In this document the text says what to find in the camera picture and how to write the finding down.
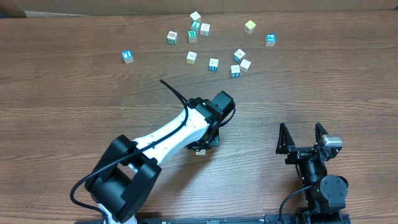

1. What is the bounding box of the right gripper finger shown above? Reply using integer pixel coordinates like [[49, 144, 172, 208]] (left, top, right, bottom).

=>
[[275, 123, 295, 154], [315, 123, 329, 143]]

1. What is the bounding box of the wooden X block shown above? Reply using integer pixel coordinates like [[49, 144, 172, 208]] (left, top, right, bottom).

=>
[[200, 23, 210, 36]]

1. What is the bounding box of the green F letter block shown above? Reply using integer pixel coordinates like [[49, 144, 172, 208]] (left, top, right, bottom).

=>
[[196, 149, 206, 156]]

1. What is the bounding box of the blue side tilted block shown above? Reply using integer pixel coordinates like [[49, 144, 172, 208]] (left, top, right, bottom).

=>
[[233, 49, 246, 63]]

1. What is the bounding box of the cardboard strip at back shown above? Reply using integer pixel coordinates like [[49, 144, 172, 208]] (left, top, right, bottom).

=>
[[1, 0, 397, 16]]

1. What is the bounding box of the blue bottom wooden block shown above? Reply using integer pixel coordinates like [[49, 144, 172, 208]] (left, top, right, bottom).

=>
[[230, 65, 241, 78]]

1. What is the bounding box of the yellow top block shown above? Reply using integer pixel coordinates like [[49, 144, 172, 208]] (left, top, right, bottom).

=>
[[244, 20, 256, 34]]

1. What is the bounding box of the blue top letter block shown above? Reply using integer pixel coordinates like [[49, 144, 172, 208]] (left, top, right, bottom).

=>
[[121, 50, 134, 63]]

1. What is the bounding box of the yellow side wooden block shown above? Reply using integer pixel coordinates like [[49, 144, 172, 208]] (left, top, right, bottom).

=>
[[186, 51, 197, 65]]

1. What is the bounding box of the plain tilted wooden block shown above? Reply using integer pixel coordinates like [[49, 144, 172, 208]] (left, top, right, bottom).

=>
[[239, 59, 251, 73]]

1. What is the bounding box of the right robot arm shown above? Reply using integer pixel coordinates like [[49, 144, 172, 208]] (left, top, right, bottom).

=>
[[275, 123, 351, 223]]

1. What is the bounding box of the green R letter block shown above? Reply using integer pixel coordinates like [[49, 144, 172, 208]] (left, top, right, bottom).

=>
[[187, 30, 197, 43]]

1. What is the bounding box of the black cable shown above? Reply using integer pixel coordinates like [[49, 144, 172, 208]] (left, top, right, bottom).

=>
[[70, 78, 236, 224], [278, 185, 313, 224]]

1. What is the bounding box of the blue side wooden block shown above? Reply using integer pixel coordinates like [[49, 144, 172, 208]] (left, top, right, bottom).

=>
[[208, 58, 219, 72]]

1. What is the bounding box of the green L letter block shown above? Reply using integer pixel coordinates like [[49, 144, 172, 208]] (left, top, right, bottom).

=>
[[190, 21, 201, 32]]

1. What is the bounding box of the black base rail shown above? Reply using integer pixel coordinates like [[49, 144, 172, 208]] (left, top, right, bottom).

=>
[[75, 214, 351, 224]]

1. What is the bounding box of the blue P letter block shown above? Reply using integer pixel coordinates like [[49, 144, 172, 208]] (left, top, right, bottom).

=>
[[265, 34, 276, 47]]

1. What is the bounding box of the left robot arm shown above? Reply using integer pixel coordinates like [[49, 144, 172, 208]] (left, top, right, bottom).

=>
[[85, 91, 235, 223]]

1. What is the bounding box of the left black cable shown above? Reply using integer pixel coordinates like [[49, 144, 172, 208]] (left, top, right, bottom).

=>
[[70, 78, 236, 224]]

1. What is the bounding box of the top plain wooden block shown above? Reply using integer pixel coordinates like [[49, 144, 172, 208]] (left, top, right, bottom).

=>
[[190, 11, 201, 22]]

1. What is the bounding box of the green side B block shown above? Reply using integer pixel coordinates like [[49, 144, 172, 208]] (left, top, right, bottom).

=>
[[167, 31, 178, 45]]

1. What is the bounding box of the right black cable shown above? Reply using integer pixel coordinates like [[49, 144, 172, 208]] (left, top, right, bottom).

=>
[[278, 185, 313, 224]]

